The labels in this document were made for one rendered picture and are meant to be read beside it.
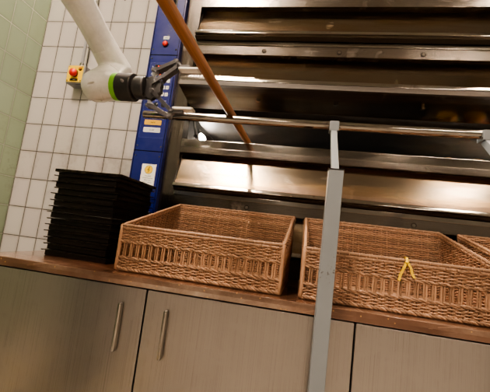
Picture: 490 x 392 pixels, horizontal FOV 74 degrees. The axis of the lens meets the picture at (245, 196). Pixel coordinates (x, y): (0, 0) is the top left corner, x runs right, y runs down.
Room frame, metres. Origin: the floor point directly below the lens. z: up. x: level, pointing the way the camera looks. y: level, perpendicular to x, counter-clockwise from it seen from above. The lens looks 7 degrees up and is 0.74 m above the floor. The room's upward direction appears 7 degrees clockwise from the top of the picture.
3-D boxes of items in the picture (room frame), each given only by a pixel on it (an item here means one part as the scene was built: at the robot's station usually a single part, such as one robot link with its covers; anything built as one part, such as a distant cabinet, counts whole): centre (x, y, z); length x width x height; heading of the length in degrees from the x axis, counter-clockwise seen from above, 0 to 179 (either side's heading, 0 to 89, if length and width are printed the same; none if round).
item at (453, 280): (1.17, -0.50, 0.72); 0.56 x 0.49 x 0.28; 80
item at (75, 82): (1.65, 0.94, 1.46); 0.10 x 0.07 x 0.10; 80
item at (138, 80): (1.05, 0.36, 1.19); 0.09 x 0.07 x 0.08; 79
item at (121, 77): (1.07, 0.43, 1.19); 0.12 x 0.06 x 0.09; 169
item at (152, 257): (1.27, 0.08, 0.72); 0.56 x 0.49 x 0.28; 79
